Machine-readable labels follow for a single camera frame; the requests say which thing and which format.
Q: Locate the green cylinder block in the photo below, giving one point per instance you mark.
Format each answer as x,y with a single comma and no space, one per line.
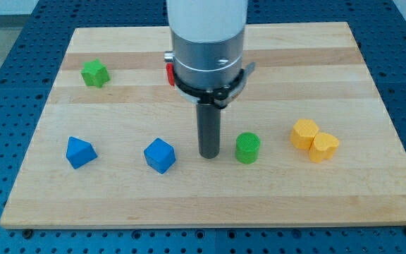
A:
247,146

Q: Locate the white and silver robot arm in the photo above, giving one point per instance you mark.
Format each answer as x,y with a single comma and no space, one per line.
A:
207,47

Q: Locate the light wooden board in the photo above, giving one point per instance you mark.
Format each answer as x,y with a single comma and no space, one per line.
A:
303,71

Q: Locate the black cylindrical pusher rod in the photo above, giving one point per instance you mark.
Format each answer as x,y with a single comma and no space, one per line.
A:
208,128

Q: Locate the black tool clamp with lever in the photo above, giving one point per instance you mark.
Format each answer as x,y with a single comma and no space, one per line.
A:
218,97

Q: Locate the blue cube block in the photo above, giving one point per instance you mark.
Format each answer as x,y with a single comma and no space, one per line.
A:
160,155

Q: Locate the yellow hexagon block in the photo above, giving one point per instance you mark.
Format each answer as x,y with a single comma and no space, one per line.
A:
303,133

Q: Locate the yellow heart block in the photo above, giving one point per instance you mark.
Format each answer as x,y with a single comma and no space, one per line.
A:
323,147

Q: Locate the green star block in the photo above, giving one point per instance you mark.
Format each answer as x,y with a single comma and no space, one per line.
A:
94,73

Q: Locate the blue triangle block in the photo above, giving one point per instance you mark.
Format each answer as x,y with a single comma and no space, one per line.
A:
79,152

